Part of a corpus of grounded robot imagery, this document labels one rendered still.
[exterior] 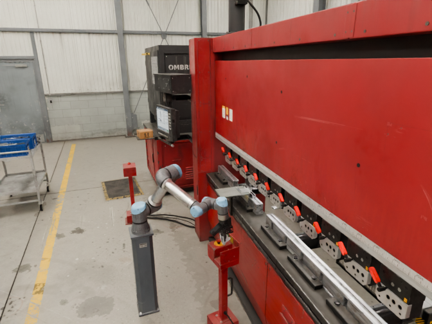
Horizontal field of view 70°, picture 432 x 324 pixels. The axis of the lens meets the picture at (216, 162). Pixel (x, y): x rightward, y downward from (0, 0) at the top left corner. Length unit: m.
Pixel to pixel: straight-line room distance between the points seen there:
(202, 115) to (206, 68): 0.48
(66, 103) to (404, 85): 8.81
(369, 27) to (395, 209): 0.71
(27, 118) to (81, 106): 1.37
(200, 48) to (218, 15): 6.84
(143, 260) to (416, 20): 2.32
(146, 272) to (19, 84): 7.49
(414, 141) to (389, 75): 0.27
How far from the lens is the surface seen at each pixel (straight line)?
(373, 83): 1.41
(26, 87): 9.52
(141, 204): 2.55
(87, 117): 9.50
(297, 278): 1.98
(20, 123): 9.67
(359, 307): 1.75
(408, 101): 1.29
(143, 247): 2.65
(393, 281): 1.49
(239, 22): 3.09
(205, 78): 3.31
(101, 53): 9.37
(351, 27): 1.51
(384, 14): 1.39
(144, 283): 2.84
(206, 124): 3.37
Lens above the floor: 2.08
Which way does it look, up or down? 18 degrees down
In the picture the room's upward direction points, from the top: 1 degrees counter-clockwise
